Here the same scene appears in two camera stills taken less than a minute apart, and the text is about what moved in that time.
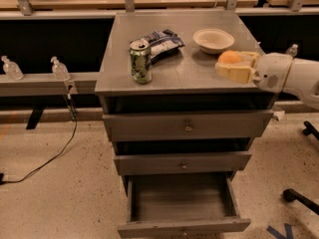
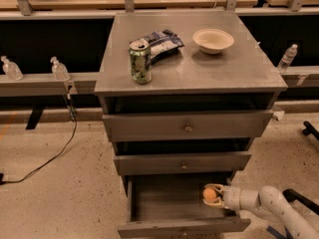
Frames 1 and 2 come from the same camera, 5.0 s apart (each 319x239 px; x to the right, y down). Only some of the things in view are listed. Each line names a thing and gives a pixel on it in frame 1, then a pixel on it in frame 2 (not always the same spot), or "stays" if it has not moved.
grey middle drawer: x=181 y=163 stays
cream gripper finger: x=250 y=58 to x=217 y=187
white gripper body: x=273 y=71 to x=231 y=195
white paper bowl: x=213 y=41 stays
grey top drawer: x=187 y=124 stays
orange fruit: x=229 y=57 to x=209 y=193
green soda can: x=141 y=61 stays
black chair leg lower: x=290 y=195 stays
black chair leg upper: x=310 y=129 stays
